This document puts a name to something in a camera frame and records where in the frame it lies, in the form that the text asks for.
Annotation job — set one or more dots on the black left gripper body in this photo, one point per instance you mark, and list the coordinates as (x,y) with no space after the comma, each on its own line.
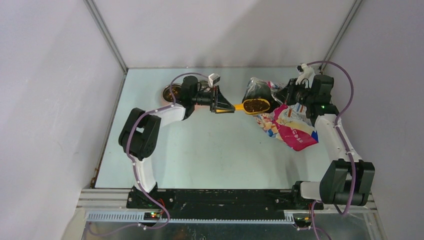
(215,97)

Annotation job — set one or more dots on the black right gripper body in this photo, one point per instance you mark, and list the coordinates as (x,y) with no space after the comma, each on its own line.
(298,94)

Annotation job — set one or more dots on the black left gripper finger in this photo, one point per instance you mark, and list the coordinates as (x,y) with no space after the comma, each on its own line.
(221,101)
(224,111)

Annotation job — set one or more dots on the yellow plastic food scoop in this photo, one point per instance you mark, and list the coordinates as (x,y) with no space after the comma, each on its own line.
(239,107)

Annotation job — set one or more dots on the colourful cat food bag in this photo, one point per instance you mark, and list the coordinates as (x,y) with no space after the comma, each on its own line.
(287,123)

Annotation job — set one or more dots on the pink double pet feeder base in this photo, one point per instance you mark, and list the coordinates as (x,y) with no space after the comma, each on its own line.
(198,106)

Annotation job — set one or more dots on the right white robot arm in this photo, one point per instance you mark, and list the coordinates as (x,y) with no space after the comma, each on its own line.
(348,179)

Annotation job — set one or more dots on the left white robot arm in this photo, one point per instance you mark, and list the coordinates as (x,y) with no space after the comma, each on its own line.
(140,132)

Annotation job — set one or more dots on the brown kibble pet food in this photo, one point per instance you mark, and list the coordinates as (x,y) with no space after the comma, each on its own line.
(257,105)

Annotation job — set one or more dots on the left steel bowl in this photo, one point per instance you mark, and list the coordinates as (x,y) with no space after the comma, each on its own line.
(169,94)

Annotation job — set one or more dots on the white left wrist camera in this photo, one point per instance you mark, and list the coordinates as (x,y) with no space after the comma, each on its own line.
(213,79)

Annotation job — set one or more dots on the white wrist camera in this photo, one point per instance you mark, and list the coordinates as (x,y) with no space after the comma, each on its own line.
(305,72)
(213,79)

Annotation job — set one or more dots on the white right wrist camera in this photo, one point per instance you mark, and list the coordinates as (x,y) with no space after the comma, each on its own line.
(305,72)

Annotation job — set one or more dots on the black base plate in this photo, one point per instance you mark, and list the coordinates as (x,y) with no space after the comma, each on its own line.
(209,203)

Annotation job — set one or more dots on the aluminium corner post right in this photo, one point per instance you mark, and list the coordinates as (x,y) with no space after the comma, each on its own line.
(343,29)

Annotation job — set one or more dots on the aluminium corner post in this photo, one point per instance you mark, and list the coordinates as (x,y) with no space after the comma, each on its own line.
(105,32)
(343,29)

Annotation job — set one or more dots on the aluminium corner post left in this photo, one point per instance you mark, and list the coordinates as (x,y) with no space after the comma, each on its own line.
(105,32)

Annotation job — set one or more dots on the grey slotted cable duct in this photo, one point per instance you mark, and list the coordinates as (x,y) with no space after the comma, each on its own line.
(147,217)

